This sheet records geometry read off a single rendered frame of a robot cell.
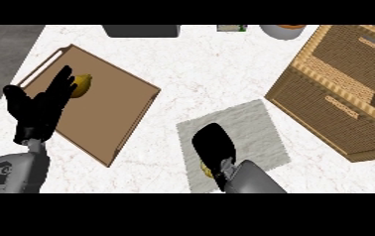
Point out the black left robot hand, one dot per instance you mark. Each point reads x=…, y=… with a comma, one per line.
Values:
x=41, y=106

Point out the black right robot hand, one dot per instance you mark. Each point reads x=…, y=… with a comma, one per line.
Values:
x=214, y=144

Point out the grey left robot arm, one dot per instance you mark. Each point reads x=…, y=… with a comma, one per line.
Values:
x=22, y=170

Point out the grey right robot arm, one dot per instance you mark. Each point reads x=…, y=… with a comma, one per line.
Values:
x=251, y=178

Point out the yellow squash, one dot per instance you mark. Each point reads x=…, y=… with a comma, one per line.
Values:
x=205, y=170

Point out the grey cloth placemat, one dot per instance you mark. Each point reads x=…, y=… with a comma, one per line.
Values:
x=248, y=131

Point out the brown wicker basket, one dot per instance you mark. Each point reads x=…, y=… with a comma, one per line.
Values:
x=332, y=91

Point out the yellow lemon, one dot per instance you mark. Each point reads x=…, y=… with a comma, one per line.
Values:
x=81, y=85

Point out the brown wooden cutting board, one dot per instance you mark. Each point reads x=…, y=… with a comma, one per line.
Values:
x=97, y=104

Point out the dark grey appliance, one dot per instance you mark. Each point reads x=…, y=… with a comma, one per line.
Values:
x=142, y=30

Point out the small green and white box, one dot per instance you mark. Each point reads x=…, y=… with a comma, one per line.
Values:
x=230, y=28

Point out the grey pot with orange rim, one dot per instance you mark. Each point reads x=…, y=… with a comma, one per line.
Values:
x=282, y=31

